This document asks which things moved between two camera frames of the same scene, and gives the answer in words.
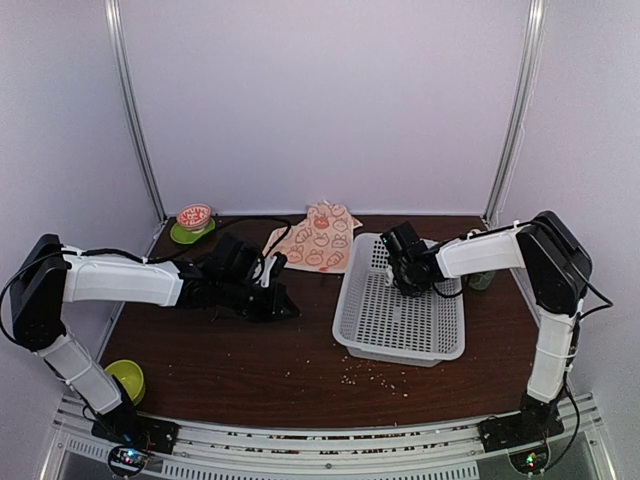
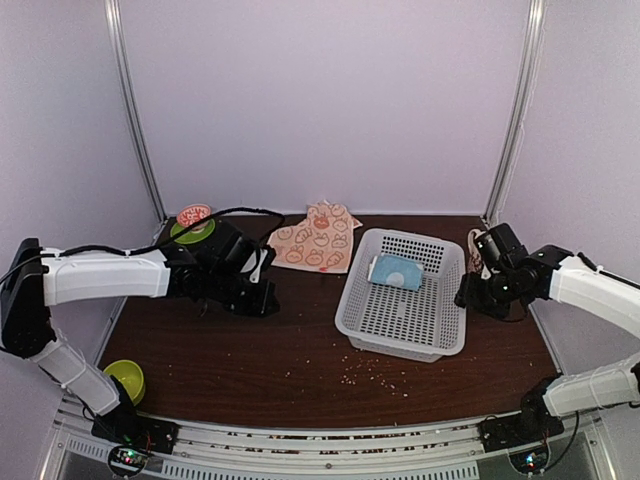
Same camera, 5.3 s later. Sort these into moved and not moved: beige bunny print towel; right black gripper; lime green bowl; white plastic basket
Moved: right black gripper
Not moved: beige bunny print towel; lime green bowl; white plastic basket
